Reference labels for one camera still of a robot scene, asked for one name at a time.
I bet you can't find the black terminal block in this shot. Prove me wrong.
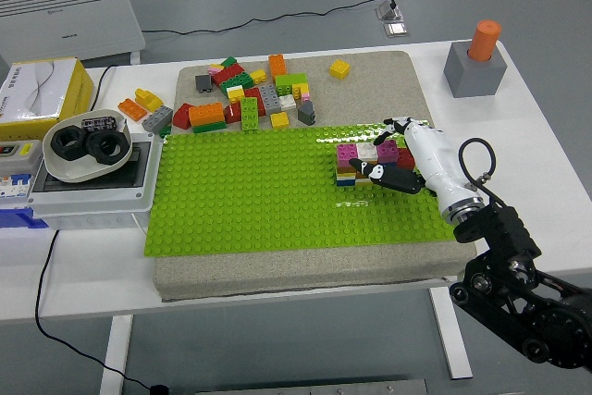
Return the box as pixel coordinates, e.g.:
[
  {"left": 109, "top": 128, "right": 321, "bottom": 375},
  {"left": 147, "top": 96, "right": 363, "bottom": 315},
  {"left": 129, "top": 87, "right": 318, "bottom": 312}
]
[{"left": 81, "top": 115, "right": 117, "bottom": 132}]

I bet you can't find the grey block holder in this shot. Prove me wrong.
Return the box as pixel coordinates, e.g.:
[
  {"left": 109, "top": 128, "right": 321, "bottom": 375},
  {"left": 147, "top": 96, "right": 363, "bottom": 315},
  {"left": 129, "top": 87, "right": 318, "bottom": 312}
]
[{"left": 442, "top": 40, "right": 509, "bottom": 99}]

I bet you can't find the large black hex nut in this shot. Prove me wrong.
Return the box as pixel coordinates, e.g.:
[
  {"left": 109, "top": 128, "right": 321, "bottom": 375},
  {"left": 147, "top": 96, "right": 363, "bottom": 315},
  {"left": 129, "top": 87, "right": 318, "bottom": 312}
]
[
  {"left": 86, "top": 130, "right": 129, "bottom": 166},
  {"left": 49, "top": 125, "right": 90, "bottom": 163}
]

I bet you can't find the black floor cable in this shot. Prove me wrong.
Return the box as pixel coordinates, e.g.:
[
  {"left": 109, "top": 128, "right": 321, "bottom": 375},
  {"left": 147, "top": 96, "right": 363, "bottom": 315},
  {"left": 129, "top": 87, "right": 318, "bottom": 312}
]
[{"left": 141, "top": 0, "right": 399, "bottom": 38}]

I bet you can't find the black cable with plug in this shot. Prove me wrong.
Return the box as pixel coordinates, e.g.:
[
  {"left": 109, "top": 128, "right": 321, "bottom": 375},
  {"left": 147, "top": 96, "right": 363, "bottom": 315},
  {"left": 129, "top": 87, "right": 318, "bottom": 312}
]
[{"left": 34, "top": 228, "right": 171, "bottom": 395}]

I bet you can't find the white table leg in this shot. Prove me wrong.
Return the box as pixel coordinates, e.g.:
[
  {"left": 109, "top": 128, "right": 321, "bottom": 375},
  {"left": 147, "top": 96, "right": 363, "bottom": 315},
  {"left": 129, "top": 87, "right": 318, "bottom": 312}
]
[
  {"left": 428, "top": 286, "right": 474, "bottom": 381},
  {"left": 99, "top": 314, "right": 135, "bottom": 395}
]

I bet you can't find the yellow square toy brick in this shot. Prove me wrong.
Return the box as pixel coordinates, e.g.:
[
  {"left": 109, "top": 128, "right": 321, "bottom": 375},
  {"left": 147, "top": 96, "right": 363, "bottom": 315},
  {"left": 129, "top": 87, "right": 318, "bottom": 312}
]
[{"left": 328, "top": 59, "right": 352, "bottom": 80}]

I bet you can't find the yellow and white tissue box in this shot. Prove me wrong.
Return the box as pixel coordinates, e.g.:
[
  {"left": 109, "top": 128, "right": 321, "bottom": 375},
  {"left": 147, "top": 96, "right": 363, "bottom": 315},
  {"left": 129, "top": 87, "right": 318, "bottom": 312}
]
[{"left": 0, "top": 56, "right": 96, "bottom": 142}]

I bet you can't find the orange cylinder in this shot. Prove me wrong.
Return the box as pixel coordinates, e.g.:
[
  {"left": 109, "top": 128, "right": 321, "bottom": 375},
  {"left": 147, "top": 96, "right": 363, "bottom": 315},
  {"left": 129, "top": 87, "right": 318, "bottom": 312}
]
[{"left": 466, "top": 19, "right": 502, "bottom": 62}]

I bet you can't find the magenta toy brick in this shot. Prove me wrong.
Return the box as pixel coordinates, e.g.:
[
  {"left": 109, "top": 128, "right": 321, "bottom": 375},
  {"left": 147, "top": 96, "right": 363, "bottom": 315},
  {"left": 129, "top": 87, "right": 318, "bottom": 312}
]
[
  {"left": 376, "top": 139, "right": 400, "bottom": 166},
  {"left": 336, "top": 143, "right": 360, "bottom": 168}
]

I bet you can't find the dark grey sloped brick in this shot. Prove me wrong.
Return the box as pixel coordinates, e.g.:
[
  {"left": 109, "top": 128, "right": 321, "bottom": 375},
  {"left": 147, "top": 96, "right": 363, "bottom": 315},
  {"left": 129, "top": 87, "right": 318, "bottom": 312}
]
[{"left": 297, "top": 100, "right": 318, "bottom": 126}]

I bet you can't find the grey-brown foam mat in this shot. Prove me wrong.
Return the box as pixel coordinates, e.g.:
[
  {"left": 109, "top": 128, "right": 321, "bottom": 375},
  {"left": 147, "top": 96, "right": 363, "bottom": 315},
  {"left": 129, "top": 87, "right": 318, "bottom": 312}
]
[{"left": 152, "top": 50, "right": 478, "bottom": 302}]

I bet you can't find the grey switch box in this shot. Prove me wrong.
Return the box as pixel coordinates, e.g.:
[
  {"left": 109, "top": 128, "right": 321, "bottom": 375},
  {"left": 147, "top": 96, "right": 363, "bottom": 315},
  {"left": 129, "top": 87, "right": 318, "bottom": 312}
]
[{"left": 0, "top": 139, "right": 45, "bottom": 177}]

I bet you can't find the metal floor socket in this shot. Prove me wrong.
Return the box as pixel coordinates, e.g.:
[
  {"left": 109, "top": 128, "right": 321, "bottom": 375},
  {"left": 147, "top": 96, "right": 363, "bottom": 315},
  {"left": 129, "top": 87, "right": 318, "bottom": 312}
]
[{"left": 375, "top": 0, "right": 408, "bottom": 22}]

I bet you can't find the yellow sloped toy brick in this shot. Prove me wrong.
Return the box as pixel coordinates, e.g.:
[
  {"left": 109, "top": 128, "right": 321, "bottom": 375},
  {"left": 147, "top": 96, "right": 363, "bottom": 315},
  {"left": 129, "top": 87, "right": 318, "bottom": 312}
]
[{"left": 134, "top": 88, "right": 165, "bottom": 113}]

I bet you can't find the dark green toy brick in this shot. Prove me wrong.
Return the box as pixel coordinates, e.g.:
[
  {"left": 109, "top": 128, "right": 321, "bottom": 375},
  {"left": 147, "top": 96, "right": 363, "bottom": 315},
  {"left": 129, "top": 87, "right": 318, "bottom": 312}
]
[{"left": 219, "top": 73, "right": 254, "bottom": 95}]

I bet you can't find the green studded baseplate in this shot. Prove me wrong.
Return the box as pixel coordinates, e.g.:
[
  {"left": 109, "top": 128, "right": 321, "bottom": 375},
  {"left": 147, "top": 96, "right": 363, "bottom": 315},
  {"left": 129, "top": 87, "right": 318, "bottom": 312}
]
[{"left": 142, "top": 119, "right": 465, "bottom": 258}]

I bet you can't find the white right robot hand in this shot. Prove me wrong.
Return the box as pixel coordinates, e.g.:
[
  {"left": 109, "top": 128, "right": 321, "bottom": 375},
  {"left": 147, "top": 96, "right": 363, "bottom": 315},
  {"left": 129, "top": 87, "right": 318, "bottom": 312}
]
[{"left": 347, "top": 116, "right": 485, "bottom": 214}]

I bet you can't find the metal floor plate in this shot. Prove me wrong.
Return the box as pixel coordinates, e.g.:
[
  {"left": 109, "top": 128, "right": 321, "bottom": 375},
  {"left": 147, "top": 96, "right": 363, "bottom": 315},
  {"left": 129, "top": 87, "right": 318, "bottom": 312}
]
[{"left": 383, "top": 22, "right": 412, "bottom": 39}]

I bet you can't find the white circuit breaker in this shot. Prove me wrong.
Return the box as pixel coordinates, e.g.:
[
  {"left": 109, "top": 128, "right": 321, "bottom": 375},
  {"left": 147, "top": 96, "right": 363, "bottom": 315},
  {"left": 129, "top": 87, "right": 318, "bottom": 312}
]
[{"left": 0, "top": 173, "right": 36, "bottom": 204}]

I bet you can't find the white panel heater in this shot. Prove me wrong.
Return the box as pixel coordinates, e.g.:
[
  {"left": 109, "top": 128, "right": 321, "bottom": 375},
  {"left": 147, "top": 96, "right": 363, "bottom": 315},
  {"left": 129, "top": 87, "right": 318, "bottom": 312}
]
[{"left": 0, "top": 0, "right": 147, "bottom": 66}]

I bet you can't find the long lime green brick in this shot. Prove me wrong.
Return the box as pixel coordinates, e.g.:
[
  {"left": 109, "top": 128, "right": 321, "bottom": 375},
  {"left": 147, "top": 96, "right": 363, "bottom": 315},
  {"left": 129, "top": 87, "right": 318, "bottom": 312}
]
[{"left": 240, "top": 96, "right": 261, "bottom": 131}]

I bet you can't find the large orange toy brick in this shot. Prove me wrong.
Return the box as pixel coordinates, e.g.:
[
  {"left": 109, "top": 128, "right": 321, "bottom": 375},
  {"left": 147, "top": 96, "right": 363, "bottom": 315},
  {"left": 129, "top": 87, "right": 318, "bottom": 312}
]
[{"left": 188, "top": 102, "right": 227, "bottom": 128}]

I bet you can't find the grey electrical junction box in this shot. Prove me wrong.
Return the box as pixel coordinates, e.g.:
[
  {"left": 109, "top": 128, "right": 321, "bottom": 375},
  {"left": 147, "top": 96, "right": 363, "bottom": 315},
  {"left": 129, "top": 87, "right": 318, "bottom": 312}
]
[{"left": 26, "top": 131, "right": 164, "bottom": 232}]

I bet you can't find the red sloped toy brick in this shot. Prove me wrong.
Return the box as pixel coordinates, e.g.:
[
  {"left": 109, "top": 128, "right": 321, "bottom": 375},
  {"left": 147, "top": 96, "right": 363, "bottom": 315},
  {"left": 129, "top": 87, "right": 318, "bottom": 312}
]
[{"left": 172, "top": 102, "right": 194, "bottom": 130}]

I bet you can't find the large red toy brick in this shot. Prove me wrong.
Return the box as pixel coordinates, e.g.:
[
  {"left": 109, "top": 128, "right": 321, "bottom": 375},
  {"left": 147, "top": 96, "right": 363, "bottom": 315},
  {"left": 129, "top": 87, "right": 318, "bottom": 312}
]
[{"left": 211, "top": 63, "right": 246, "bottom": 87}]

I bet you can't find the flat green toy brick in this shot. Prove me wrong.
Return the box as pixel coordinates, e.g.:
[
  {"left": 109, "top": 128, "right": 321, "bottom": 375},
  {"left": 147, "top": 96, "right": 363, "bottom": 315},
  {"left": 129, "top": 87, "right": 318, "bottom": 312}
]
[{"left": 192, "top": 120, "right": 228, "bottom": 134}]

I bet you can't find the lime green toy brick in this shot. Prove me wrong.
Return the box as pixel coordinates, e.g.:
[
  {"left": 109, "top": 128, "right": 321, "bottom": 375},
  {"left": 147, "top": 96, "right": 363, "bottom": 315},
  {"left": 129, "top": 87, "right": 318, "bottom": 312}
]
[{"left": 275, "top": 72, "right": 310, "bottom": 94}]

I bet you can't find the white plastic bowl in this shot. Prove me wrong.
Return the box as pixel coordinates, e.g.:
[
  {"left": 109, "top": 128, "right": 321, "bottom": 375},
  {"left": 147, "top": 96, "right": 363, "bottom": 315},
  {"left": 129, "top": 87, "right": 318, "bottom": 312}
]
[{"left": 42, "top": 107, "right": 134, "bottom": 184}]

